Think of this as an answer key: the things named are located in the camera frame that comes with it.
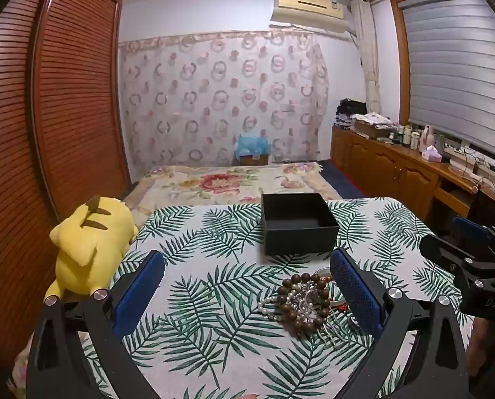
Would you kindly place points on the small cardboard box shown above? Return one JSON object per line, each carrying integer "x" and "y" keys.
{"x": 253, "y": 160}

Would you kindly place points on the pink tissue box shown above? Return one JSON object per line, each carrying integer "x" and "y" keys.
{"x": 431, "y": 154}

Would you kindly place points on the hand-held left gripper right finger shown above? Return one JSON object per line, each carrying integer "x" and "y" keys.
{"x": 357, "y": 295}

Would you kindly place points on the pink bottle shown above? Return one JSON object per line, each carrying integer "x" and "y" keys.
{"x": 428, "y": 135}

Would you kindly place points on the black jewelry box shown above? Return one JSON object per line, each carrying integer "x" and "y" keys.
{"x": 299, "y": 220}

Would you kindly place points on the blue plush on stool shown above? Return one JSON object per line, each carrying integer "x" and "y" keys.
{"x": 251, "y": 143}

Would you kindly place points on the wall air conditioner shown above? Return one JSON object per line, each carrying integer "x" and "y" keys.
{"x": 310, "y": 8}

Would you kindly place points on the floral bed blanket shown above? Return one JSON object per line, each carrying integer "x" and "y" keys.
{"x": 222, "y": 183}

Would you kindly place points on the yellow plush toy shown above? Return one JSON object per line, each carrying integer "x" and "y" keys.
{"x": 93, "y": 245}

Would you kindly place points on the long wooden cabinet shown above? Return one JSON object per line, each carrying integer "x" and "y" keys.
{"x": 380, "y": 166}

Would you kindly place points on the stack of folded clothes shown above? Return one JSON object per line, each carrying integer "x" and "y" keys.
{"x": 349, "y": 112}

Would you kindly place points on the leaf print tablecloth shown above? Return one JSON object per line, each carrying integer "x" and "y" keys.
{"x": 214, "y": 266}

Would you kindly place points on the flat cardboard box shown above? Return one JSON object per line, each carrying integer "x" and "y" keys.
{"x": 370, "y": 126}

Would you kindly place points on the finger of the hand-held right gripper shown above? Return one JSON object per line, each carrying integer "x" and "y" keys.
{"x": 472, "y": 228}
{"x": 441, "y": 249}

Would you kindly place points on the group of cosmetic bottles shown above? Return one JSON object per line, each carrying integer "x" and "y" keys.
{"x": 407, "y": 135}

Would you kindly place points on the white side curtain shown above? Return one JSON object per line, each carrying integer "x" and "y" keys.
{"x": 368, "y": 58}

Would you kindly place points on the wooden slatted wardrobe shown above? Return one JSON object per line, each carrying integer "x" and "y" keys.
{"x": 56, "y": 112}

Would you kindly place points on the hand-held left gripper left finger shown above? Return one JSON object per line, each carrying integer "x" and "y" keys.
{"x": 139, "y": 295}

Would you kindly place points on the grey window blind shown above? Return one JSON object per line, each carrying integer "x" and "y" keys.
{"x": 459, "y": 70}

